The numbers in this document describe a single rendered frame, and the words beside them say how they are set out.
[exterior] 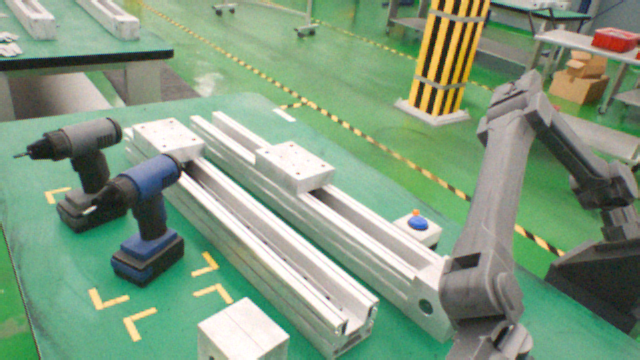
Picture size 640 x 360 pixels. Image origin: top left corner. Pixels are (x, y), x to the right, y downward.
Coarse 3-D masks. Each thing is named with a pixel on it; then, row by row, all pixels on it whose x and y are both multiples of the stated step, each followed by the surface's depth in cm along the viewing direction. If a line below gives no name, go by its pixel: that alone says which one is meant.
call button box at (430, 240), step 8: (408, 216) 105; (392, 224) 103; (400, 224) 102; (408, 224) 102; (432, 224) 103; (408, 232) 100; (416, 232) 100; (424, 232) 100; (432, 232) 101; (440, 232) 102; (416, 240) 98; (424, 240) 99; (432, 240) 102; (432, 248) 104
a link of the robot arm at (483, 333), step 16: (496, 288) 52; (512, 288) 52; (512, 304) 51; (464, 320) 57; (480, 320) 55; (496, 320) 53; (512, 320) 52; (464, 336) 53; (480, 336) 51; (496, 336) 51; (464, 352) 50; (480, 352) 50; (496, 352) 51
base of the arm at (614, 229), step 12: (600, 216) 103; (612, 216) 100; (624, 216) 99; (636, 216) 99; (600, 228) 104; (612, 228) 100; (624, 228) 98; (636, 228) 98; (600, 240) 106; (612, 240) 101; (624, 240) 98; (636, 240) 96
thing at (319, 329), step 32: (128, 128) 120; (192, 160) 111; (192, 192) 98; (224, 192) 103; (192, 224) 102; (224, 224) 91; (256, 224) 96; (224, 256) 94; (256, 256) 84; (288, 256) 90; (320, 256) 85; (256, 288) 88; (288, 288) 80; (320, 288) 82; (352, 288) 79; (320, 320) 75; (352, 320) 78
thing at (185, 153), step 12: (168, 120) 118; (132, 132) 114; (144, 132) 111; (156, 132) 111; (168, 132) 112; (180, 132) 113; (144, 144) 110; (156, 144) 106; (168, 144) 107; (180, 144) 108; (192, 144) 108; (204, 144) 110; (180, 156) 107; (192, 156) 110; (204, 156) 112
